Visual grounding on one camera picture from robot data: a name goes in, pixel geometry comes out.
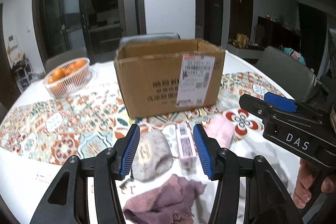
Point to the clear fruit basket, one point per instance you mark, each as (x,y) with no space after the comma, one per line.
(67,78)

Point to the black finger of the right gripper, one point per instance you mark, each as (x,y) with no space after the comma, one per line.
(257,107)

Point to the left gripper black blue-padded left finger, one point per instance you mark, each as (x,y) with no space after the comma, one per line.
(66,199)

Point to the brown cardboard box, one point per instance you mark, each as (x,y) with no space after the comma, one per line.
(170,75)

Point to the person's right hand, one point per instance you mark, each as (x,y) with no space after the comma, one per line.
(302,194)

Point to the colourful patterned table runner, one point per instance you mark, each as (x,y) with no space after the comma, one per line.
(91,121)

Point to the mauve fluffy towel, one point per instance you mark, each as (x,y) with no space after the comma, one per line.
(169,203)

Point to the dark glass door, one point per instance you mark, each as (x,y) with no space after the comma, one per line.
(60,26)

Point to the oranges in basket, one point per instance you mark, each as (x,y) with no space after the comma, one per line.
(65,73)

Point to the small pink carton box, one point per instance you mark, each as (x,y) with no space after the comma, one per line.
(186,150)

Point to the grey packaged towel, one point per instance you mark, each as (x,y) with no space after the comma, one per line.
(153,157)

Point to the grey chair left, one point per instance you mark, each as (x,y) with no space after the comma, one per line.
(61,58)

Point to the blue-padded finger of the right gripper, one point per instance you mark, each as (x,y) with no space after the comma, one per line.
(280,102)

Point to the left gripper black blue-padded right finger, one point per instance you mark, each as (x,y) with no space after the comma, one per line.
(266,198)

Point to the dark sideboard cabinet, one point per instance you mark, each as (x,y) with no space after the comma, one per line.
(269,33)

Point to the small shelf rack left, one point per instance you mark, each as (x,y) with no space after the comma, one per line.
(21,73)

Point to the grey chair right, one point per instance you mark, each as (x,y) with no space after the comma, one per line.
(294,77)

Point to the pink fluffy towel white band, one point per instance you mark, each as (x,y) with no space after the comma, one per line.
(221,129)

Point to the grey chair behind box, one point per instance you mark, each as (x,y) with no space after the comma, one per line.
(147,38)

